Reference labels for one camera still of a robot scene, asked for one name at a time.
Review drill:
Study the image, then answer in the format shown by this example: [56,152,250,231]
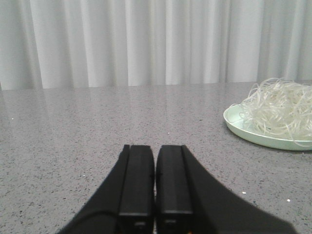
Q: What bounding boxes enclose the light green round plate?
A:
[223,105,312,151]

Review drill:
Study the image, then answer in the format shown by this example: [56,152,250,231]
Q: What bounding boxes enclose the white vermicelli noodle bundle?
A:
[238,78,312,148]

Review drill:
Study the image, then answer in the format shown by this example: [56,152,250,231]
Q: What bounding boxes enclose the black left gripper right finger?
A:
[156,145,296,234]

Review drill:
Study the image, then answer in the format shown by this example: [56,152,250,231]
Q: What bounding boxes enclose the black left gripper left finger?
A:
[60,145,155,234]

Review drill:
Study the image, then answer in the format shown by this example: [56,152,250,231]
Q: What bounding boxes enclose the white pleated curtain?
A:
[0,0,312,90]

